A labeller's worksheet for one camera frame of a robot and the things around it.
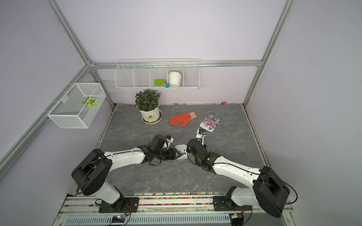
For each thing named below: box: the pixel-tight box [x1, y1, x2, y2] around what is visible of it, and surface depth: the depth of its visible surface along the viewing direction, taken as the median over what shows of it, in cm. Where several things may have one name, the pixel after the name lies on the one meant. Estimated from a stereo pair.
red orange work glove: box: [169, 111, 198, 128], surface depth 111 cm
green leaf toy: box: [81, 96, 100, 109], surface depth 83 cm
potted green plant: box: [134, 88, 163, 125], surface depth 101 cm
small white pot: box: [168, 71, 182, 88], surface depth 95 cm
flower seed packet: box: [198, 113, 223, 133], surface depth 111 cm
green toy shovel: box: [154, 79, 171, 89], surface depth 103 cm
